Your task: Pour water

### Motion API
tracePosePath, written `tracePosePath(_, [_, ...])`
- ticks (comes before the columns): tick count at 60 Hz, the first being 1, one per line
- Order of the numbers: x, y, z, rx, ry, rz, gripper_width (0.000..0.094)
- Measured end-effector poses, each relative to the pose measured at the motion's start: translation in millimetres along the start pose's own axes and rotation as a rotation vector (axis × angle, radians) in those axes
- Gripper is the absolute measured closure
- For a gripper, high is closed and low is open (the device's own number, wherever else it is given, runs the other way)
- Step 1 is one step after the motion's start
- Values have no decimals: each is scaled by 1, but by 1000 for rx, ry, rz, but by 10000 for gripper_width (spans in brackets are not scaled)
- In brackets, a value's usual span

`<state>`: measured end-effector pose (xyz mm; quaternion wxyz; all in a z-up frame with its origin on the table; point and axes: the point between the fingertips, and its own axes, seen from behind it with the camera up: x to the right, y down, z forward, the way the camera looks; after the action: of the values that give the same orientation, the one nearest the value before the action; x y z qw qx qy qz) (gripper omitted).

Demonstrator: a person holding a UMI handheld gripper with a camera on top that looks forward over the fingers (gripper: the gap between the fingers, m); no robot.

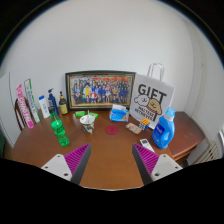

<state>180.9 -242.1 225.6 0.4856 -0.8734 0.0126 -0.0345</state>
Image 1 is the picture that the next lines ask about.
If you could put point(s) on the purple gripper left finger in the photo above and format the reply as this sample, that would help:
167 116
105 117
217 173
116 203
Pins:
71 166

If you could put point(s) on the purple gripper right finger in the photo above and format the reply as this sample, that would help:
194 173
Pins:
152 166

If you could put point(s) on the green plastic soda bottle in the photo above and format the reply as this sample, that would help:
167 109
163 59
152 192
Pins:
56 123

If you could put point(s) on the white remote control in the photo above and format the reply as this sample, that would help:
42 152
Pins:
146 144

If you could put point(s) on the green bottle cap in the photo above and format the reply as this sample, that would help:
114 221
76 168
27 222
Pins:
64 141

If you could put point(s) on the blue detergent bottle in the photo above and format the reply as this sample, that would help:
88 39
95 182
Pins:
164 131

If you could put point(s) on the patterned small pouch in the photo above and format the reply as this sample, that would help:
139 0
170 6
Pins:
133 128

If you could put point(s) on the rubik's cube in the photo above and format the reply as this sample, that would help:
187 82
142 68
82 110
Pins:
144 124

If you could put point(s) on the camouflage paper cup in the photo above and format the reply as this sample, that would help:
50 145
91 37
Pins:
87 122

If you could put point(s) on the green soap box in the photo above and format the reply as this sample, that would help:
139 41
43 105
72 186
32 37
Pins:
80 113

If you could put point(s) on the red round coaster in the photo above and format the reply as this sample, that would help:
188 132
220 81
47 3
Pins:
112 129

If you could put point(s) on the green small packet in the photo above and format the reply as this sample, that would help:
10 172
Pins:
94 114

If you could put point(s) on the white radiator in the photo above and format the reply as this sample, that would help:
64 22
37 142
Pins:
207 153

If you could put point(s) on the white lotion bottle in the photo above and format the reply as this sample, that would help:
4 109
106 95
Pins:
44 107

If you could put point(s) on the blue tissue pack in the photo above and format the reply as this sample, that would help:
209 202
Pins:
119 113

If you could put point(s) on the brown glass pump bottle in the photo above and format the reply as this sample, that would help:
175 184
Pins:
63 104

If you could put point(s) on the white gift paper bag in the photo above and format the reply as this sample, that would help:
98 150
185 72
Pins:
151 96

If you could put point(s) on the dark blue pump bottle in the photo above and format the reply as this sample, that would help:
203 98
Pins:
52 101

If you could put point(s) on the framed group photo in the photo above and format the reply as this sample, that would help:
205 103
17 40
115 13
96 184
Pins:
98 89

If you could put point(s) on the pink toothpaste box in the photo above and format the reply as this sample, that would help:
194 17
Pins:
23 107

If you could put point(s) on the green white toothpaste box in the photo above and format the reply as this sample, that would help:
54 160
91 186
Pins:
31 101

